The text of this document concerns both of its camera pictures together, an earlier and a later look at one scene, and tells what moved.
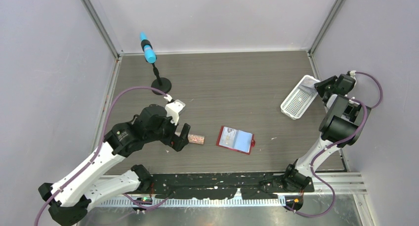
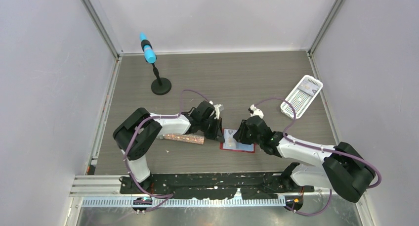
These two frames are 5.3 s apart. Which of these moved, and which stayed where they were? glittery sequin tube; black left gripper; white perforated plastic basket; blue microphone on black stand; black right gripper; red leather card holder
Moved: black left gripper; black right gripper
Stayed: glittery sequin tube; white perforated plastic basket; red leather card holder; blue microphone on black stand
